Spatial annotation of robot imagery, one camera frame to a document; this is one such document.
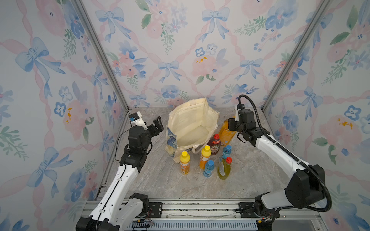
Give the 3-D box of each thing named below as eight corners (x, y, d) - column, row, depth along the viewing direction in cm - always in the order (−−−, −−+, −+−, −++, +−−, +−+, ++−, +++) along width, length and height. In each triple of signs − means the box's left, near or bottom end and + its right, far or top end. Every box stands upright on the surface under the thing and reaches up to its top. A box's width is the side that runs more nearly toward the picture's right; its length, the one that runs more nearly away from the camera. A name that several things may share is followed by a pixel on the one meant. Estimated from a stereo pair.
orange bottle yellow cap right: (199, 170, 89) (202, 153, 71) (199, 163, 92) (202, 145, 74) (206, 170, 89) (211, 153, 71) (206, 163, 92) (210, 145, 74)
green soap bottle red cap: (218, 181, 86) (225, 168, 70) (217, 170, 90) (223, 156, 74) (225, 181, 86) (234, 168, 70) (223, 170, 90) (231, 156, 74)
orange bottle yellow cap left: (180, 174, 88) (179, 157, 70) (183, 167, 91) (183, 150, 72) (186, 177, 87) (187, 161, 69) (190, 170, 90) (191, 153, 71)
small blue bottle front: (203, 177, 87) (206, 167, 74) (203, 170, 89) (206, 159, 77) (210, 177, 87) (214, 167, 74) (210, 170, 89) (213, 160, 77)
